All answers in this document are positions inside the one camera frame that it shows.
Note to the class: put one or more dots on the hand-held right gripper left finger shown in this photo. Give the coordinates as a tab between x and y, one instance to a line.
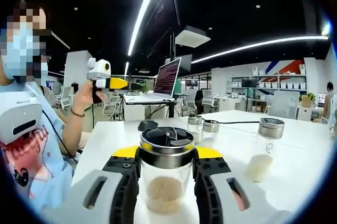
79	213

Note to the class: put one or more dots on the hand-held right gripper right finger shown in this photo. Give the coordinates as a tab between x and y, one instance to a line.
263	208

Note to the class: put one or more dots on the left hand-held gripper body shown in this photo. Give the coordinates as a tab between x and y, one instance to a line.
98	69

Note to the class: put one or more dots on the tall seasoning bottle white contents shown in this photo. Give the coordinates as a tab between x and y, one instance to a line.
259	167

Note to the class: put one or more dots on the short seasoning bottle beige contents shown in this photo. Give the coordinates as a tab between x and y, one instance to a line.
194	120

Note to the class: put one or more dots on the short seasoning bottle white contents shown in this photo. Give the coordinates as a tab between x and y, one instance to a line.
210	126

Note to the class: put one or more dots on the tall seasoning bottle brown contents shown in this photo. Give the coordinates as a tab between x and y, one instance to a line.
164	195

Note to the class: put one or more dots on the person's left hand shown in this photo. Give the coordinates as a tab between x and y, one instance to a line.
83	100

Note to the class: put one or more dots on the small green desk plant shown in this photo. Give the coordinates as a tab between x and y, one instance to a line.
144	88

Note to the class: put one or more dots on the short ceiling light strip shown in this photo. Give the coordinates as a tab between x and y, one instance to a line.
127	69

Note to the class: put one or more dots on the white office chair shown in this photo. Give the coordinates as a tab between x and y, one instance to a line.
208	97
64	95
110	104

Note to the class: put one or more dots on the white laptop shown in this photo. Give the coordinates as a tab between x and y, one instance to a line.
167	76

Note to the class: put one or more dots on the black computer mouse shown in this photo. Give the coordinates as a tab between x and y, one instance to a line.
147	125

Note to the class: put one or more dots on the small hanging monitor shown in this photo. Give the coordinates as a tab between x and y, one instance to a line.
186	62

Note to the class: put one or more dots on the long curved ceiling light strip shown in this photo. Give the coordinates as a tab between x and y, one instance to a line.
144	11

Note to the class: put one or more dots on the white ceiling air unit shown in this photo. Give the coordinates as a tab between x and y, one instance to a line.
192	38

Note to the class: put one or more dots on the large hanging dark monitor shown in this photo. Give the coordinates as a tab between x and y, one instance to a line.
163	16

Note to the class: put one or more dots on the white low cabinet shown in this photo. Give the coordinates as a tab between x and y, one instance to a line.
305	113
226	104

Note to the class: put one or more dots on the white chest-worn device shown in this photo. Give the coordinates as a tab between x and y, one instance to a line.
18	118

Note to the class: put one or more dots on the grey mesh office chair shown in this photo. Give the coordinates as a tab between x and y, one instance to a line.
284	104

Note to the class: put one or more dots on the black monitor on stand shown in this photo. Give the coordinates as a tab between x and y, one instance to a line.
248	82

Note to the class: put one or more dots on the cardboard box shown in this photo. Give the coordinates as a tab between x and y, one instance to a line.
306	101

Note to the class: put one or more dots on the small leafy plant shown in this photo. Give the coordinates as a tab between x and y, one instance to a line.
312	95

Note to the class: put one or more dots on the row of white storage boxes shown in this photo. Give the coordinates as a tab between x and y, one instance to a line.
284	85

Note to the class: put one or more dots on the wall shelf unit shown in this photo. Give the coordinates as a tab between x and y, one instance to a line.
268	76

